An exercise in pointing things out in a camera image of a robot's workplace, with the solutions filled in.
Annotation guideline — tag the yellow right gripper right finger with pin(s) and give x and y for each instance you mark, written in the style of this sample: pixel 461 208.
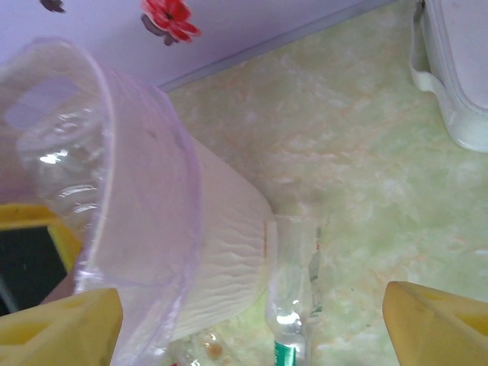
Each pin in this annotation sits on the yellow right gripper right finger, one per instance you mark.
pixel 438 331

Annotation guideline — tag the clear ribbed bottle white cap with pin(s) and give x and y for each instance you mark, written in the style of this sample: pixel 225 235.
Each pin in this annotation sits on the clear ribbed bottle white cap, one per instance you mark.
pixel 65 171

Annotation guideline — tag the white zipped case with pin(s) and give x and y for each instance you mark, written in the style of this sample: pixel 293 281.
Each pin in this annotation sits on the white zipped case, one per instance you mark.
pixel 465 76

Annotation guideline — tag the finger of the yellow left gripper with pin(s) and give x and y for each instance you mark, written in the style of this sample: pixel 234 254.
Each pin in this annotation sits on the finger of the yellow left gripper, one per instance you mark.
pixel 23 215

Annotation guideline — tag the white ribbed plastic bin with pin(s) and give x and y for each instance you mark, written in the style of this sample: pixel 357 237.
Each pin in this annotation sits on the white ribbed plastic bin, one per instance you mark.
pixel 228 248

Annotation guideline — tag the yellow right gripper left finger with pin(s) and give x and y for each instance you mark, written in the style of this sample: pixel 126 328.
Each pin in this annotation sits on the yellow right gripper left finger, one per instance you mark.
pixel 57 335

